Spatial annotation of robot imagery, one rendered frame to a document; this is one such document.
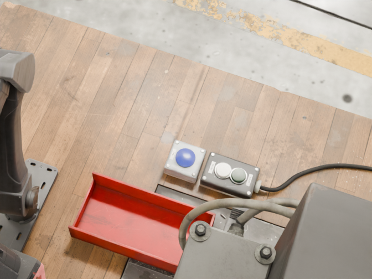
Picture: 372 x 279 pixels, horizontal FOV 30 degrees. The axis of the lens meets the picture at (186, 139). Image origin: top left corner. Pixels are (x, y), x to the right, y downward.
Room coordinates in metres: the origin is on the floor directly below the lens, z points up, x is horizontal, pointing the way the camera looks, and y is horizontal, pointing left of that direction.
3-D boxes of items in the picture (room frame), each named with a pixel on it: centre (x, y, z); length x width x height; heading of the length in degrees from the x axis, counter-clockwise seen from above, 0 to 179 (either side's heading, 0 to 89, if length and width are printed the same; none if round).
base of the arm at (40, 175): (0.43, 0.30, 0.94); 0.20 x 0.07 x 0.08; 167
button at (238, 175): (0.54, -0.11, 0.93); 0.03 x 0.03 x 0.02
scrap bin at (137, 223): (0.42, 0.06, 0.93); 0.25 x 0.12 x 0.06; 77
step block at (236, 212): (0.42, -0.11, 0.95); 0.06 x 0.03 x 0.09; 167
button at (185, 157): (0.57, 0.00, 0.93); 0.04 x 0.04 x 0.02
